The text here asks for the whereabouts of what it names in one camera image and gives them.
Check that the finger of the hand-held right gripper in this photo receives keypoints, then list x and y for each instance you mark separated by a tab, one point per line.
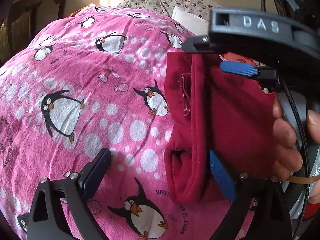
237	68
197	45

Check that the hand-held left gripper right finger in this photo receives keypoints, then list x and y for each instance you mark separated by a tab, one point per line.
222	177

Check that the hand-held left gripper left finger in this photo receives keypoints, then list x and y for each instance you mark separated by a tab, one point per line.
96	176

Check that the maroon small garment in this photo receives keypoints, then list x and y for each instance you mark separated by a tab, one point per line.
225	117

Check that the person's right hand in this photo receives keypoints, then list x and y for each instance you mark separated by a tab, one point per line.
285	135

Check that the white pillow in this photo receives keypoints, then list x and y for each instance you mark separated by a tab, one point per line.
186	16

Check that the tan rubber band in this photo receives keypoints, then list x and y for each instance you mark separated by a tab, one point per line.
300	180

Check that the pink penguin print blanket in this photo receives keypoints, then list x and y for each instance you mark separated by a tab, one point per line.
100	67

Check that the dark wooden side table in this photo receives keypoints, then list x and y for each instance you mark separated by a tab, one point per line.
50	7

